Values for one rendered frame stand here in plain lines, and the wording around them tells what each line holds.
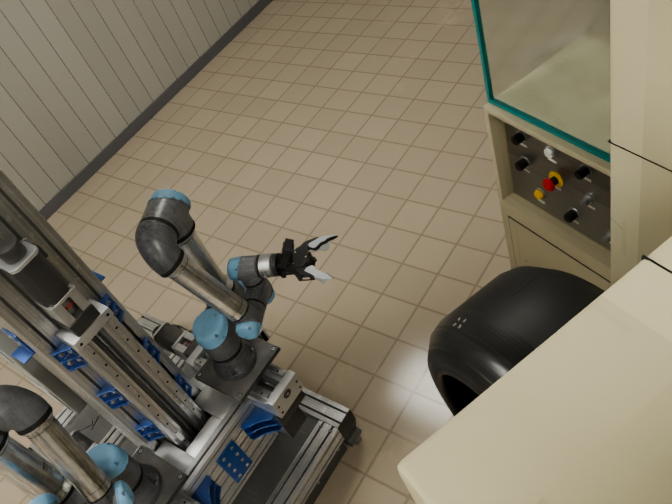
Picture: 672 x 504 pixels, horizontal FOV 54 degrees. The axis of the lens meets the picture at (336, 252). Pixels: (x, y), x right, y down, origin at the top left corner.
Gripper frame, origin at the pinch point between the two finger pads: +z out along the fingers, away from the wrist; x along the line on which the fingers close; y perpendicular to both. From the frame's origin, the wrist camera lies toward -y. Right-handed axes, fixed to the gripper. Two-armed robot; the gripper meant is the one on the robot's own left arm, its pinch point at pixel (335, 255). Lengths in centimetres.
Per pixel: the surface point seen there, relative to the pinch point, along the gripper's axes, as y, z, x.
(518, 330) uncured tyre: -45, 54, 50
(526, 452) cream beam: -84, 56, 83
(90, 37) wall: 66, -220, -240
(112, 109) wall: 112, -227, -219
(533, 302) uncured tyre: -44, 56, 44
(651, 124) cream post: -71, 76, 30
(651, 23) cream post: -88, 76, 27
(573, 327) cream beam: -82, 62, 68
